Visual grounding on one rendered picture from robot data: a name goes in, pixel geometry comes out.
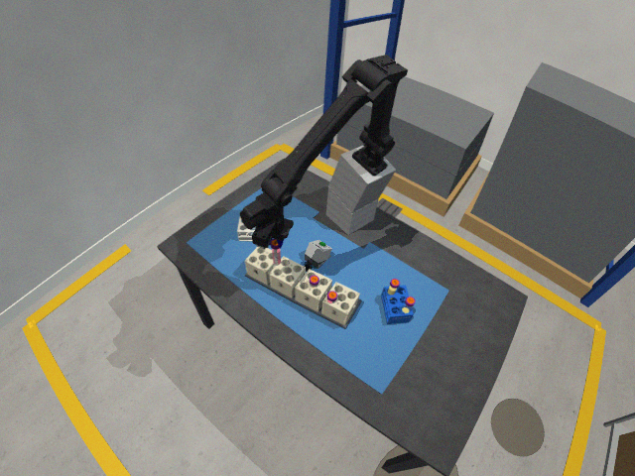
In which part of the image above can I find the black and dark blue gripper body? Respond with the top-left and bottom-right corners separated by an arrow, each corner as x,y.
268,212 -> 294,241

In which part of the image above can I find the white tube rack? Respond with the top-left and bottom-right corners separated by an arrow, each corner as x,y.
237,218 -> 255,241

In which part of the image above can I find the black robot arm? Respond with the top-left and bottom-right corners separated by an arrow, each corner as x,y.
240,55 -> 408,249

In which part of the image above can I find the centrifuge tube with yellow liquid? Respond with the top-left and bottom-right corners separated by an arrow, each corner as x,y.
402,297 -> 416,313

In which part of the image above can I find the blue flat mat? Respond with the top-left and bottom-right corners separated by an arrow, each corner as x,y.
187,188 -> 449,395

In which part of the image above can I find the cream block with round holes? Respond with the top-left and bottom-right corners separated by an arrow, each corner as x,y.
269,257 -> 306,298
245,247 -> 275,286
295,269 -> 332,312
321,282 -> 360,325

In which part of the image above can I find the blue tube rack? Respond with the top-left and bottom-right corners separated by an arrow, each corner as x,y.
381,286 -> 414,324

